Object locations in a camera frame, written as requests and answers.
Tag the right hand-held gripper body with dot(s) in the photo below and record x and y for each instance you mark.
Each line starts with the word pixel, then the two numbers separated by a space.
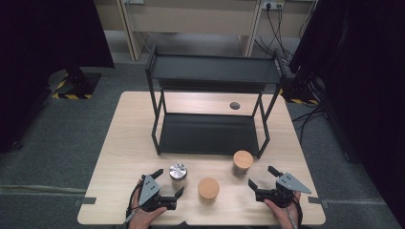
pixel 288 183

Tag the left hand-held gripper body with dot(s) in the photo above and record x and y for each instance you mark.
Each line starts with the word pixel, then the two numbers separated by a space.
pixel 149 191

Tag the jar of white powder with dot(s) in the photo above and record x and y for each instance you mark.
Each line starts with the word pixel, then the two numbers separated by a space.
pixel 178 171

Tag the dark spice jar wooden lid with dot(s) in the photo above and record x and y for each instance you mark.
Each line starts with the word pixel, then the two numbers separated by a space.
pixel 243 159

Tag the glass jar with bamboo lid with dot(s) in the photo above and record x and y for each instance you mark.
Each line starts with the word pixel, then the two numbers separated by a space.
pixel 208 187

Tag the black metal shelf rack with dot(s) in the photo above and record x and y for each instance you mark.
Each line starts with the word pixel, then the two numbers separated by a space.
pixel 207 133

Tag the person's left hand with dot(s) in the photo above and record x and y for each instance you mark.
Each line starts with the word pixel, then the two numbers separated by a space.
pixel 143 219

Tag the person's right hand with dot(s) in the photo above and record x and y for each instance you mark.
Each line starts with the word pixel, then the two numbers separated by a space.
pixel 285 216

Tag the grey tape piece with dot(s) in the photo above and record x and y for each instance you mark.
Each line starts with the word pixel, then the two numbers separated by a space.
pixel 85 200
pixel 316 201

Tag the black curtain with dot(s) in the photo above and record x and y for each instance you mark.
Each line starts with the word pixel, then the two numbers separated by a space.
pixel 38 47
pixel 366 79

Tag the white power strip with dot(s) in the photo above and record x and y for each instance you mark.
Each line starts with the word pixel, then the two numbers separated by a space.
pixel 272 4

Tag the yellow black striped base plate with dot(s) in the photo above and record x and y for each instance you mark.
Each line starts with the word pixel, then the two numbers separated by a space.
pixel 301 98
pixel 74 84

